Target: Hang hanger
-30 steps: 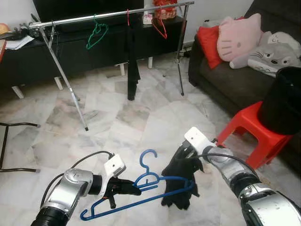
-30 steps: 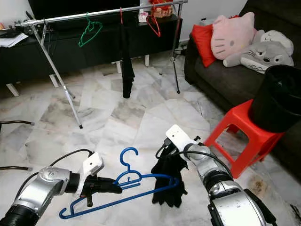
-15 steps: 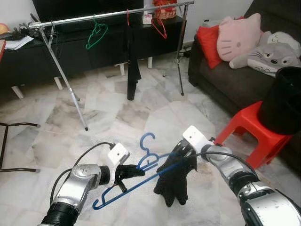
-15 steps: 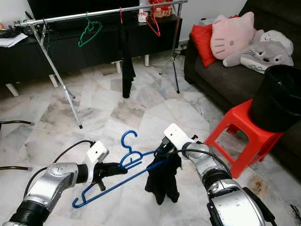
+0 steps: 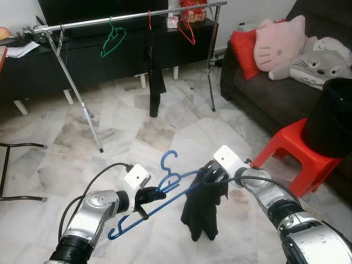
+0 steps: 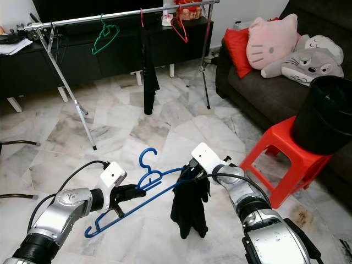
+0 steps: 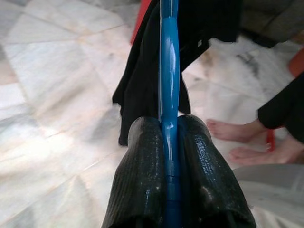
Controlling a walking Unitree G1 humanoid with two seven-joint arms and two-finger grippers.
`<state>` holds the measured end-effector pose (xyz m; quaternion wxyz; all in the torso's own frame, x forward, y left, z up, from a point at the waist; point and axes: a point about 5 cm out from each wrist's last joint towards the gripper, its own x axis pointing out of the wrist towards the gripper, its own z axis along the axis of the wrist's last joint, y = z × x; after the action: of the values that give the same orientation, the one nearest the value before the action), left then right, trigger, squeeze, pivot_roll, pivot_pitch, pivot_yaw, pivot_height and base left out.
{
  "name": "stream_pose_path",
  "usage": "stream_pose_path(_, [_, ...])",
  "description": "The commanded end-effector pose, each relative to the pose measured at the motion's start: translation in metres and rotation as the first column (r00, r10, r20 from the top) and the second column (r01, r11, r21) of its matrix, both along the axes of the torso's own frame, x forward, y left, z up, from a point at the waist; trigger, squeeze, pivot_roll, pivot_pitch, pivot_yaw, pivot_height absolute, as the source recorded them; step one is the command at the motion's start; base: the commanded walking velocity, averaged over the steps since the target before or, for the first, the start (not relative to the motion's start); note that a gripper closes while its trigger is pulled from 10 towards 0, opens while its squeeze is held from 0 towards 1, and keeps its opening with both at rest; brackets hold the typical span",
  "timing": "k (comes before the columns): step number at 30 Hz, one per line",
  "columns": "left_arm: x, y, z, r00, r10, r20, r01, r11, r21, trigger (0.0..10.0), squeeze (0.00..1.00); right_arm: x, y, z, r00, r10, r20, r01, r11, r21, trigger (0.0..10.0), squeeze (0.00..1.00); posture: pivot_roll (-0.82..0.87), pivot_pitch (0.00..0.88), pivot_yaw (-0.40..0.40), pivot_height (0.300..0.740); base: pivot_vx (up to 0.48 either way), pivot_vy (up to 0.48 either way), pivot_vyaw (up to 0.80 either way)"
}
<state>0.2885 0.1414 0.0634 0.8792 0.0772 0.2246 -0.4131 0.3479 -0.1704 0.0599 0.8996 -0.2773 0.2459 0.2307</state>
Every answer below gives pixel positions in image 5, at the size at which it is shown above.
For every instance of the blue plastic hanger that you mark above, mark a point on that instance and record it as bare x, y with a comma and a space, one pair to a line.
165, 199

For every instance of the black shirt red collar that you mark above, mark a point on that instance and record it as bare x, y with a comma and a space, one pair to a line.
203, 209

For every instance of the green plastic hanger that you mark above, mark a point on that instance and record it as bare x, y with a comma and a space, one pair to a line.
113, 41

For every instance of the red plastic hanger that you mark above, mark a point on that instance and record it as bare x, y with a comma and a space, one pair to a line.
190, 37
149, 21

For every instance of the red plastic stool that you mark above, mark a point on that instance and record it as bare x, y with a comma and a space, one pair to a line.
300, 154

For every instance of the dark brown sofa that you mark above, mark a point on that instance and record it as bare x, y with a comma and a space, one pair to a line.
275, 93

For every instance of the black shirt green logo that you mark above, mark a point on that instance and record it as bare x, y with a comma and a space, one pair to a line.
155, 71

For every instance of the red cushion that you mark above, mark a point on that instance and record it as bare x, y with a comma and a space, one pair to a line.
245, 52

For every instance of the black plastic bin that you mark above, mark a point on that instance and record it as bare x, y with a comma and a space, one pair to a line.
333, 121

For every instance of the black TV console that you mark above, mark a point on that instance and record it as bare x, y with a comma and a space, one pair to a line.
110, 58

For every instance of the pink plush cushion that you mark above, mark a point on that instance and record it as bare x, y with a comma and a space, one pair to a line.
278, 44

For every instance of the white plush toy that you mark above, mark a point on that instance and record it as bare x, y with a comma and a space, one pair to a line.
316, 69

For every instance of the white plastic hanging clip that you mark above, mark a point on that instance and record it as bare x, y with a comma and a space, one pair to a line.
172, 22

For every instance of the red gold statue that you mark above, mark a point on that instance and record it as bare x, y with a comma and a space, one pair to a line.
193, 10

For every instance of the grey white plush cushion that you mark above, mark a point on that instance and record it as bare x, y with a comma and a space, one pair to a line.
330, 45

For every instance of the silver metal clothes rack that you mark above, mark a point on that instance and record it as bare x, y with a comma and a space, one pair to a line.
126, 18

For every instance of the white papers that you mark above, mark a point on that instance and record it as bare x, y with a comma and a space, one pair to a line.
22, 50

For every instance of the black electronic gadget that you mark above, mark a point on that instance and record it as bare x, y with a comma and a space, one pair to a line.
34, 36

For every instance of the black flat pouch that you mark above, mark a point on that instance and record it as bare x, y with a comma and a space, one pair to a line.
14, 42

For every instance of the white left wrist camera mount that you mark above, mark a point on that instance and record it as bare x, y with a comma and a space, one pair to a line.
137, 177

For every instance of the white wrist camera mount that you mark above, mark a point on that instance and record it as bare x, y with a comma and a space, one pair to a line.
137, 177
227, 159

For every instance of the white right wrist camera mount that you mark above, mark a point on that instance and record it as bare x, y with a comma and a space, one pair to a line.
227, 159

